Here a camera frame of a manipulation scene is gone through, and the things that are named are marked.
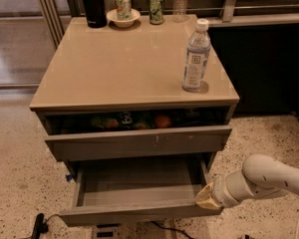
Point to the white ceramic bowl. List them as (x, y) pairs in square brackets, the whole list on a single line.
[(112, 16)]

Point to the black insulated flask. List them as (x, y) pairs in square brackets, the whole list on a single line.
[(95, 13)]

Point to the green drink can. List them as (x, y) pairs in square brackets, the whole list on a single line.
[(156, 11)]

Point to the white floor label card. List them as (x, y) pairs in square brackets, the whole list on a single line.
[(109, 231)]

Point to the clear bottle at back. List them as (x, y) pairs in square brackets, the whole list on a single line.
[(179, 10)]

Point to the grey drawer cabinet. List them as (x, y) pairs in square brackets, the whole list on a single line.
[(137, 69)]

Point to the black plug block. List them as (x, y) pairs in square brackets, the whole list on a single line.
[(40, 227)]

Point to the orange fruit in drawer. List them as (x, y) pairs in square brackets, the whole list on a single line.
[(162, 121)]

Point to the grey drawer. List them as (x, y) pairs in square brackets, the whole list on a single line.
[(208, 133), (139, 189)]

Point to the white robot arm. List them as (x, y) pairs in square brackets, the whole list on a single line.
[(261, 177)]

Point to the green snack bag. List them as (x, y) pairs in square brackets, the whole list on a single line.
[(123, 121)]

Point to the grey top drawer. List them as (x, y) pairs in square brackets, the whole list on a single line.
[(208, 133)]

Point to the green can in bowl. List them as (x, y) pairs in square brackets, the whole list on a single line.
[(124, 9)]

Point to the clear water bottle white cap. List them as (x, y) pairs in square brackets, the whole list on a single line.
[(197, 53)]

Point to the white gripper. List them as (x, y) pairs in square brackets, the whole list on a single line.
[(220, 190)]

